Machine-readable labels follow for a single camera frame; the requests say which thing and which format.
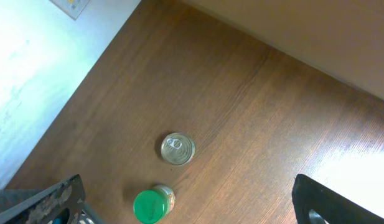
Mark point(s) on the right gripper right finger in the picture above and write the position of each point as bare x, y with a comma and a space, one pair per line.
315, 203

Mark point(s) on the grey plastic shopping basket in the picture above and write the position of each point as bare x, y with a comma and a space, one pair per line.
89, 216

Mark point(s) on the green lid glass jar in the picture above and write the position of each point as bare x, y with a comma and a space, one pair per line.
151, 206

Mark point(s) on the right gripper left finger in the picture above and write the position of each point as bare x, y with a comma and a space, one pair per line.
60, 203

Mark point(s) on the white wall switch plate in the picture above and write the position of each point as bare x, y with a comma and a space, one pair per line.
72, 8

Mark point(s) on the silver tin can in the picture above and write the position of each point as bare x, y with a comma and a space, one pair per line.
177, 149

